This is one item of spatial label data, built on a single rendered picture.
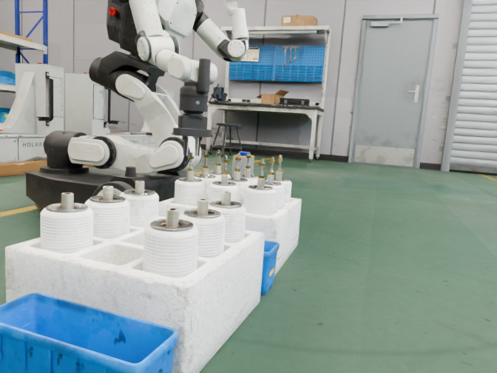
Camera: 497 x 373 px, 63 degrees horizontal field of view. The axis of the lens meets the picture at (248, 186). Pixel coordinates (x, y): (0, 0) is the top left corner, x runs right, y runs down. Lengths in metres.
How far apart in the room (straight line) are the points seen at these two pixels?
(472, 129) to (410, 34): 1.56
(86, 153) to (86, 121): 2.11
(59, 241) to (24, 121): 2.73
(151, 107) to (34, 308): 1.08
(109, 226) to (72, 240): 0.11
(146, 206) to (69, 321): 0.35
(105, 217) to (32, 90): 2.74
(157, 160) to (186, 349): 1.08
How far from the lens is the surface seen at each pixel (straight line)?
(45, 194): 1.89
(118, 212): 0.92
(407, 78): 6.36
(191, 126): 1.28
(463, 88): 6.36
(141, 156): 1.74
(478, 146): 6.37
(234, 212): 0.90
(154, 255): 0.71
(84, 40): 8.32
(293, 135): 6.44
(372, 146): 6.30
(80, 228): 0.84
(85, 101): 3.98
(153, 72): 1.78
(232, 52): 1.92
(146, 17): 1.55
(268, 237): 1.18
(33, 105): 3.60
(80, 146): 1.89
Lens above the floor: 0.43
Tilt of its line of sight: 8 degrees down
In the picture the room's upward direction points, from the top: 4 degrees clockwise
